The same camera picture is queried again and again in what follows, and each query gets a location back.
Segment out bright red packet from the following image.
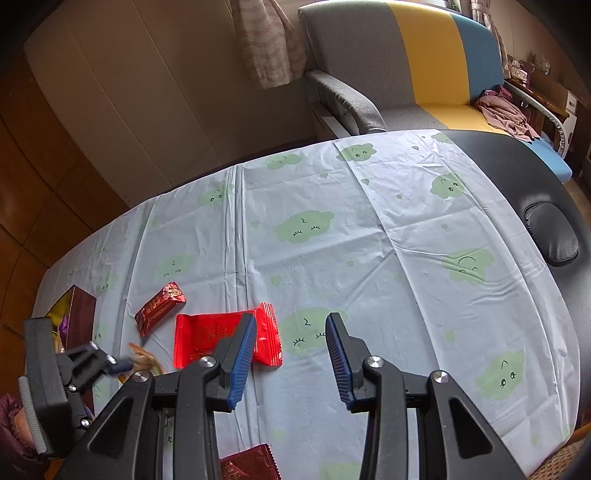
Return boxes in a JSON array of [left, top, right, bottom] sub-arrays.
[[173, 302, 283, 369]]

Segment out shiny red foil packet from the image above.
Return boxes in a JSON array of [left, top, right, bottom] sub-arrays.
[[219, 443, 281, 480]]

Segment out orange clear snack bag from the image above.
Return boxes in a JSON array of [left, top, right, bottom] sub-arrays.
[[118, 343, 166, 384]]

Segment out person's left hand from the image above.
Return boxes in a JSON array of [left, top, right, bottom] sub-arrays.
[[13, 408, 34, 448]]

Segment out gold tin box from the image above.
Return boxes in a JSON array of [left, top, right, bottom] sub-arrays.
[[46, 286, 96, 353]]

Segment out dark red small snack packet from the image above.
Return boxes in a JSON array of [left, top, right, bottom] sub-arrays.
[[134, 282, 186, 337]]

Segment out white cloud-print tablecloth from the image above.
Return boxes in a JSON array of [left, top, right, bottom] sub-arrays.
[[33, 130, 581, 479]]

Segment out wicker chair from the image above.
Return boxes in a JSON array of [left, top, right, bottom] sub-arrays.
[[529, 437, 591, 480]]

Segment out black massage table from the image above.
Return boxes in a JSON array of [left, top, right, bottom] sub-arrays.
[[445, 130, 590, 423]]

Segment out grey yellow blue armchair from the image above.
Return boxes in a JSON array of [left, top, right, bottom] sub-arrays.
[[297, 0, 574, 183]]

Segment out pink clothes on chair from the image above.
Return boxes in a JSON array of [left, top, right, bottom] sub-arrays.
[[474, 85, 540, 143]]

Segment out pink patterned curtain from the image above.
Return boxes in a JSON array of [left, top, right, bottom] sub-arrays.
[[229, 0, 307, 90]]

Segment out cardboard box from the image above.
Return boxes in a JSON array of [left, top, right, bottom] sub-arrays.
[[507, 55, 579, 153]]

